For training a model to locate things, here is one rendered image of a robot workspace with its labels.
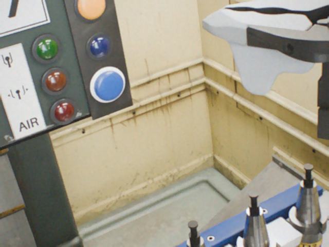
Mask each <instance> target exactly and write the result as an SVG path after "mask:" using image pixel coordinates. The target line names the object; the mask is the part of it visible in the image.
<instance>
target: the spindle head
mask: <svg viewBox="0 0 329 247"><path fill-rule="evenodd" d="M44 1H45V4H46V8H47V12H48V15H49V19H50V22H48V23H45V24H41V25H37V26H34V27H31V28H28V29H24V30H21V31H17V32H14V33H11V34H8V35H5V36H2V37H0V49H3V48H6V47H10V46H13V45H16V44H19V43H21V44H22V48H23V51H24V54H25V58H26V61H27V64H28V67H29V71H30V74H31V77H32V81H33V84H34V85H33V86H34V89H35V93H36V96H37V99H38V101H39V105H40V108H41V112H42V115H43V118H44V122H45V125H46V129H44V130H41V131H38V132H35V133H33V134H30V135H28V136H25V137H22V138H20V139H17V140H15V137H14V134H13V131H12V127H11V124H10V121H9V119H8V116H7V113H6V110H5V107H4V104H3V101H2V99H1V96H0V151H1V150H4V149H7V148H9V147H12V146H15V145H17V144H20V143H22V142H25V141H27V140H31V139H34V138H36V137H39V136H42V135H44V134H47V133H50V132H52V131H54V130H57V129H60V128H62V127H65V126H68V125H70V124H73V123H75V122H78V121H81V120H85V119H88V118H90V117H91V112H90V107H89V103H88V100H87V95H86V91H85V87H84V83H83V79H82V75H81V71H80V66H79V62H78V58H77V54H76V50H75V46H74V41H73V37H72V33H71V28H70V24H69V20H68V16H67V12H66V8H65V4H64V0H44ZM113 1H114V0H113ZM114 6H115V1H114ZM115 12H116V6H115ZM116 17H117V12H116ZM117 22H118V17H117ZM118 27H119V22H118ZM119 32H120V28H119ZM45 33H49V34H52V35H54V36H56V37H57V38H58V39H59V40H60V42H61V44H62V52H61V54H60V56H59V58H58V59H57V60H55V61H53V62H52V63H47V64H46V63H41V62H39V61H37V60H36V59H35V58H34V56H33V54H32V51H31V48H32V44H33V41H34V40H35V39H36V38H37V37H38V36H40V35H42V34H45ZM120 37H121V33H120ZM121 43H122V38H121ZM122 48H123V43H122ZM123 53H124V49H123ZM124 58H125V54H124ZM125 63H126V59H125ZM55 66H57V67H61V68H63V69H65V70H66V71H67V72H68V73H69V76H70V84H69V87H68V89H67V90H66V91H65V92H63V93H62V94H60V95H55V96H53V95H49V94H47V93H46V92H45V91H44V90H43V88H42V86H41V77H42V75H43V74H44V73H45V71H47V70H48V69H49V68H51V67H55ZM126 69H127V64H126ZM127 74H128V70H127ZM128 78H129V74H128ZM129 83H130V79H129ZM130 88H131V84H130ZM61 98H69V99H71V100H73V101H74V102H75V103H76V105H77V108H78V112H77V115H76V117H75V119H74V120H73V121H71V122H70V123H68V124H65V125H59V124H57V123H55V122H53V120H52V119H51V117H50V108H51V106H52V104H53V103H54V102H55V101H56V100H58V99H61Z"/></svg>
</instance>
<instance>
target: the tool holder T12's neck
mask: <svg viewBox="0 0 329 247"><path fill-rule="evenodd" d="M322 237H323V235H322V234H321V233H317V234H314V238H311V239H308V238H303V240H302V243H306V244H312V243H316V242H318V241H320V240H321V239H322Z"/></svg>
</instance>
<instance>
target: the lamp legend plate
mask: <svg viewBox="0 0 329 247"><path fill-rule="evenodd" d="M33 85H34V84H33V81H32V77H31V74H30V71H29V67H28V64H27V61H26V58H25V54H24V51H23V48H22V44H21V43H19V44H16V45H13V46H10V47H6V48H3V49H0V96H1V99H2V101H3V104H4V107H5V110H6V113H7V116H8V119H9V121H10V124H11V127H12V131H13V134H14V137H15V140H17V139H20V138H22V137H25V136H28V135H30V134H33V133H35V132H38V131H41V130H44V129H46V125H45V122H44V118H43V115H42V112H41V108H40V105H39V101H38V99H37V96H36V93H35V89H34V86H33Z"/></svg>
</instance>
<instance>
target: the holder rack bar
mask: <svg viewBox="0 0 329 247"><path fill-rule="evenodd" d="M316 185H317V191H318V195H319V194H322V193H323V188H322V187H321V186H319V185H318V184H316ZM299 188H300V183H298V184H296V185H294V186H292V187H291V188H289V189H287V190H285V191H283V192H281V193H279V194H277V195H275V196H273V197H272V198H270V199H268V200H265V201H263V202H261V203H260V208H261V209H262V210H263V214H264V218H265V221H266V222H267V221H269V220H272V219H273V218H275V217H277V216H282V217H283V218H284V219H289V212H290V209H291V208H292V207H293V206H294V207H296V203H297V198H298V193H299ZM246 211H247V210H245V211H243V212H241V213H239V214H237V215H235V216H233V217H232V218H230V219H228V220H226V221H223V222H221V223H219V224H217V225H215V226H213V227H212V228H210V229H208V230H206V231H204V232H202V233H200V236H201V237H202V238H203V240H204V242H205V245H206V247H220V246H221V245H223V244H225V243H227V242H230V243H231V244H232V245H233V246H234V247H235V246H237V239H238V237H241V238H242V239H243V235H244V227H245V219H246ZM173 247H187V240H186V241H183V242H181V243H179V244H177V245H175V246H173Z"/></svg>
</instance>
